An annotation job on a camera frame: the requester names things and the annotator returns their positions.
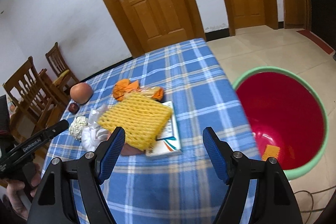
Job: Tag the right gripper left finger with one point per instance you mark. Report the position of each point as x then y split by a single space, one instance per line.
107 154

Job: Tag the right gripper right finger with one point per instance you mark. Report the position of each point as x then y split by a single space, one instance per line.
219 153

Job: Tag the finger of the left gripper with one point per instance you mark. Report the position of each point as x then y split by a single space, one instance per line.
21 153

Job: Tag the cream paper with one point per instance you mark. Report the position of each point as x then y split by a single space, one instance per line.
77 126

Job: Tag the yellow foam fruit net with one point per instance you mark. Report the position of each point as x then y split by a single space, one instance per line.
271 151

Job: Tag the white teal book box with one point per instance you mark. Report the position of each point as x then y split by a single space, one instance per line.
167 143

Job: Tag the orange brown small box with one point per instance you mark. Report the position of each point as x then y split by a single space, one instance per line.
131 150

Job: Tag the person left hand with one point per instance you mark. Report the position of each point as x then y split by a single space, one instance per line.
13 188

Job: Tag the blue plaid tablecloth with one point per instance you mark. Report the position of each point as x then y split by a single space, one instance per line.
163 101

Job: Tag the red jujube date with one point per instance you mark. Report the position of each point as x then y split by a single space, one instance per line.
73 108

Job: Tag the near wooden chair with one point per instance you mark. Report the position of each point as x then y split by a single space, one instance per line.
35 106

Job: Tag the wooden chair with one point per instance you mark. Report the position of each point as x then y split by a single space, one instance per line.
35 106
65 77

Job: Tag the large apple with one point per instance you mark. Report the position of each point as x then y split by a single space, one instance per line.
81 93

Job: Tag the snack cracker packet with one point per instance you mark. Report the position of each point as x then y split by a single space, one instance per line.
155 93

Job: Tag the red bin green rim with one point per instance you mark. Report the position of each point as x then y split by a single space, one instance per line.
284 111

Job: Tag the far wooden chair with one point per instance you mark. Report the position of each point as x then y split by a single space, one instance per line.
65 77

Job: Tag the red doormat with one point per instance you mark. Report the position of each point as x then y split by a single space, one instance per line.
318 41

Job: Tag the low wooden wall panel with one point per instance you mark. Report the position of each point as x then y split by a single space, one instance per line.
294 13

